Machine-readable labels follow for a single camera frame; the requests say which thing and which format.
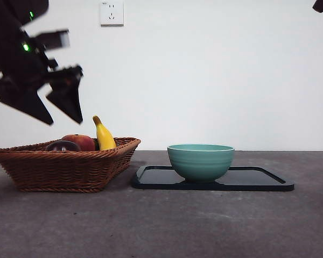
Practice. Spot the yellow banana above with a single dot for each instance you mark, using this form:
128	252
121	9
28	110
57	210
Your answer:
105	139

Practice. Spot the brown wicker basket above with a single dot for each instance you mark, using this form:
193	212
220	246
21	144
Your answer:
59	172

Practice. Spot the teal ceramic bowl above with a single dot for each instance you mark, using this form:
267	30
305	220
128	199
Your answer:
202	164

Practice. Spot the red yellow apple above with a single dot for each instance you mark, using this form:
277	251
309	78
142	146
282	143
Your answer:
84	142

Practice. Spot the dark rectangular tray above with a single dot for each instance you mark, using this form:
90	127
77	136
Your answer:
245	180

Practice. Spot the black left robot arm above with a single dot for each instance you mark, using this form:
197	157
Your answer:
13	53

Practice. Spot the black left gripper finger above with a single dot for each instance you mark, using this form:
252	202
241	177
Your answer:
29	104
68	102

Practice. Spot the dark red plum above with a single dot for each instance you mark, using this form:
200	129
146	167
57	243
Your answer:
62	146

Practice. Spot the white wall socket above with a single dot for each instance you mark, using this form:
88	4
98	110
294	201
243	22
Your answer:
112	13

